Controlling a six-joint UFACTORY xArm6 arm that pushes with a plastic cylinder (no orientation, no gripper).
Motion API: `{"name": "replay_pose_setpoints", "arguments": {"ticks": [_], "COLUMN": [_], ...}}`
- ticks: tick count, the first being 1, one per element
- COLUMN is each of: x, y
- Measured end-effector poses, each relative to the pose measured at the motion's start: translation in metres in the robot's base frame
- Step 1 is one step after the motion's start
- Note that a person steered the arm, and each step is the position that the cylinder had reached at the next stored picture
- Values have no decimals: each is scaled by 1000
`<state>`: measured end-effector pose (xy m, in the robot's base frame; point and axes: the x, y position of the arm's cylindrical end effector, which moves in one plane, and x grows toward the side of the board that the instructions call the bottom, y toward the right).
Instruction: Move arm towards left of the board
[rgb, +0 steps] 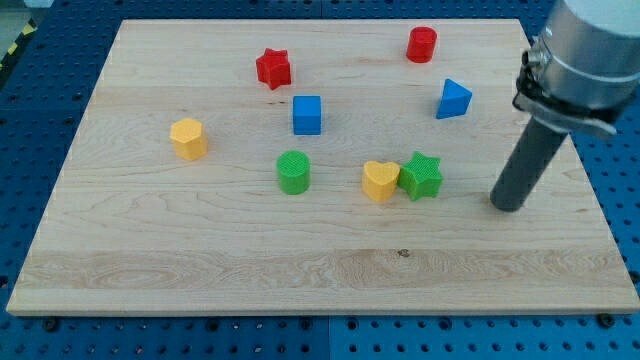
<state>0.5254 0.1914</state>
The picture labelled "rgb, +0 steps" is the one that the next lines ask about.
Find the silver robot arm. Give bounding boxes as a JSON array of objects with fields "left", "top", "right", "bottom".
[{"left": 513, "top": 0, "right": 639, "bottom": 139}]

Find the light wooden board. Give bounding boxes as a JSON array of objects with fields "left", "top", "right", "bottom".
[{"left": 7, "top": 19, "right": 639, "bottom": 316}]

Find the green cylinder block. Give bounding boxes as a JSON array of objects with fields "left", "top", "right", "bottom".
[{"left": 276, "top": 150, "right": 311, "bottom": 195}]

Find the yellow heart block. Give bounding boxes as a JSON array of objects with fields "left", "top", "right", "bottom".
[{"left": 361, "top": 161, "right": 400, "bottom": 202}]

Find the blue cube block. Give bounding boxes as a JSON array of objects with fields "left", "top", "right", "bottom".
[{"left": 292, "top": 95, "right": 322, "bottom": 135}]

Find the green star block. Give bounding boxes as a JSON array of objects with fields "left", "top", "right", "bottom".
[{"left": 397, "top": 151, "right": 443, "bottom": 201}]

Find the red star block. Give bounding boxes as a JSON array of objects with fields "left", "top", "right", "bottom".
[{"left": 256, "top": 48, "right": 292, "bottom": 90}]

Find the yellow hexagon block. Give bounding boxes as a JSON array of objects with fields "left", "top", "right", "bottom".
[{"left": 170, "top": 118, "right": 208, "bottom": 161}]

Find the blue triangle block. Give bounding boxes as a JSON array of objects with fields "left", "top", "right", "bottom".
[{"left": 436, "top": 78, "right": 473, "bottom": 119}]

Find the red cylinder block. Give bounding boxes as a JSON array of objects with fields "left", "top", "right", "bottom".
[{"left": 406, "top": 26, "right": 438, "bottom": 63}]

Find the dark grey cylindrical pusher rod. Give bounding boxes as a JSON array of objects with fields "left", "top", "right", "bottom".
[{"left": 490, "top": 118, "right": 568, "bottom": 212}]

